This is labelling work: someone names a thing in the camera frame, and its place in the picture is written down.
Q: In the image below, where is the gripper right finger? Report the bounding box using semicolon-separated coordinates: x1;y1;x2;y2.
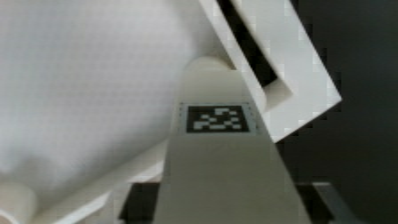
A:
295;182;368;224

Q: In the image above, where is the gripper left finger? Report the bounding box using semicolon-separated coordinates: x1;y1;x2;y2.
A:
107;182;160;224

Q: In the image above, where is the white desk top tray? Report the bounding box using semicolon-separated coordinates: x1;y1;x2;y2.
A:
0;0;226;224

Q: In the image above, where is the white L-shaped fence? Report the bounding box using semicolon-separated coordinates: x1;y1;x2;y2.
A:
39;0;341;224

